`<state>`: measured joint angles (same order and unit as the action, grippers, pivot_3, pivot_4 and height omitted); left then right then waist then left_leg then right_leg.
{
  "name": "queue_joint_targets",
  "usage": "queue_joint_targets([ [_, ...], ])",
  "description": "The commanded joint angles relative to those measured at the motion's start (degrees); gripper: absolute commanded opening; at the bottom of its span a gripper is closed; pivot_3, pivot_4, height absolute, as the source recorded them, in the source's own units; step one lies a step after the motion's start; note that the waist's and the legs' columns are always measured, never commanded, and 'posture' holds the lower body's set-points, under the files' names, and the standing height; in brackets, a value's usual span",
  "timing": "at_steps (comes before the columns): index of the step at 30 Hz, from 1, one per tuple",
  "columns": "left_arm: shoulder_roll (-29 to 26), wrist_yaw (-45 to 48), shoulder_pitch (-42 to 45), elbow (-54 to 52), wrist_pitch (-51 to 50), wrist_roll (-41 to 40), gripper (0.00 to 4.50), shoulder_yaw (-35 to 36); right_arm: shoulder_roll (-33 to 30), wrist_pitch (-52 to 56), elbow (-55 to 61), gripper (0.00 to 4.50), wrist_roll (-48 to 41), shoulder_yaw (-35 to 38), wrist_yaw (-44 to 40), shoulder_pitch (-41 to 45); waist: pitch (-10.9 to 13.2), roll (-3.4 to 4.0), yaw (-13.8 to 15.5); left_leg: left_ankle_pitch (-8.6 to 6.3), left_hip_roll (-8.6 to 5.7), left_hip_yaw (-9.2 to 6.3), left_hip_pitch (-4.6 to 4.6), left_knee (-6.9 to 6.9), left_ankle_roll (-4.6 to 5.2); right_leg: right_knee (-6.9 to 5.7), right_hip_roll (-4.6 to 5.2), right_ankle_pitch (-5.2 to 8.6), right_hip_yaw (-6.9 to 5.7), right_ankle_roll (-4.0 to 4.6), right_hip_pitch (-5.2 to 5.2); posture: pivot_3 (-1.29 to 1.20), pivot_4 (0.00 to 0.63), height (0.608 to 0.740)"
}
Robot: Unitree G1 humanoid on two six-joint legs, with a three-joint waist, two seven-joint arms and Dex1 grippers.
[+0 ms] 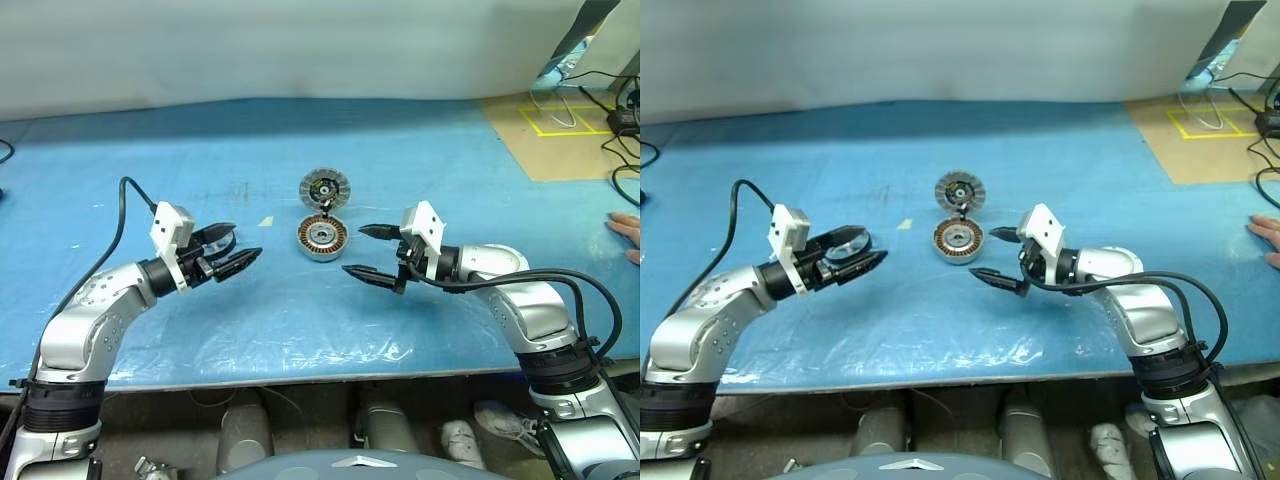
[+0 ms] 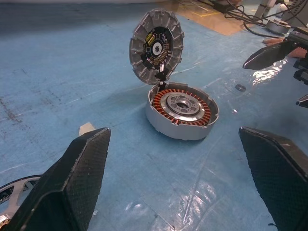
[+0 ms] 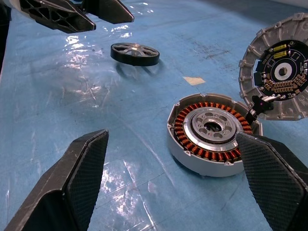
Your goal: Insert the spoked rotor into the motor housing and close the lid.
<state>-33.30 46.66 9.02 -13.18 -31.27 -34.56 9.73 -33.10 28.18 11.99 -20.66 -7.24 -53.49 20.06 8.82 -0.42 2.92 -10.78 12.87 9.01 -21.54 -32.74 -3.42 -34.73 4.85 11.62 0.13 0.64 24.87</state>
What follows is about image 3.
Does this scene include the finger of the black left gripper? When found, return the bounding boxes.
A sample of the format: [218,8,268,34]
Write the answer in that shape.
[19,0,97,34]
[81,0,135,25]

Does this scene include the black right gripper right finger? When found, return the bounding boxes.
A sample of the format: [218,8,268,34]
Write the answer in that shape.
[235,131,308,231]

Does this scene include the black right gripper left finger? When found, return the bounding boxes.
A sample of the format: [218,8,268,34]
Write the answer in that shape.
[3,129,109,231]

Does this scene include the black rotor ring silver spokes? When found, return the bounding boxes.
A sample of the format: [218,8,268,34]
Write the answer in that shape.
[110,42,161,67]

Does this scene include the grey motor stator copper windings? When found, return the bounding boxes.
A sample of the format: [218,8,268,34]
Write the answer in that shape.
[167,93,264,178]

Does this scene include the round silver motor rotor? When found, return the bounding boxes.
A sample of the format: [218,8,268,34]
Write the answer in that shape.
[238,12,308,122]

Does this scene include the blue table cover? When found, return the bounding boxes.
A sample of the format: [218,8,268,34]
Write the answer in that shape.
[0,0,308,231]

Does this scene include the pale tape piece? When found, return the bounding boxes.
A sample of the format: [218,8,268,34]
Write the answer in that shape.
[182,76,206,86]

